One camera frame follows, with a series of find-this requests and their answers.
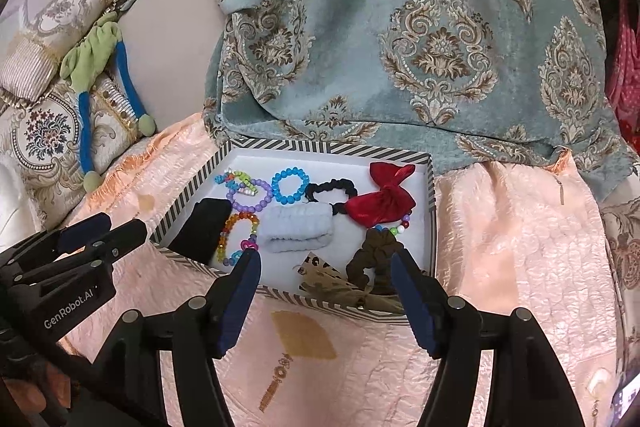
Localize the striped black white box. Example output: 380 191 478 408
151 139 437 325

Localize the green blue plush toy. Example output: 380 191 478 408
60 11 156 193

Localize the black scrunchie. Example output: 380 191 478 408
304 179 358 216

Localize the pink patterned cloth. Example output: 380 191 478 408
605 0 639 150

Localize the multicolour bead bracelet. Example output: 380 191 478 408
372 211 412 238

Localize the green blue bead bracelet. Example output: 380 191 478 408
214 170 260 197

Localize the black cloth item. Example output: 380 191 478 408
168 198 232 265

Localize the red velvet bow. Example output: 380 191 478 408
345 161 416 228

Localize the purple bead bracelet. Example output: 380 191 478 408
224 175 276 215

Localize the rainbow heart bead bracelet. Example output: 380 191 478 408
214 210 262 269

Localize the teal damask blanket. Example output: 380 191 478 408
84 0 640 203

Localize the light blue fluffy band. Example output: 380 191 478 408
258 202 334 254

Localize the cream embroidered pillow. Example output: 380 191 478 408
1 0 144 229

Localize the leopard print bow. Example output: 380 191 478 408
297 253 405 315

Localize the person's left hand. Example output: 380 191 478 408
1 355 81 426

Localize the pink quilted bedspread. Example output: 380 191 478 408
76 115 616 426

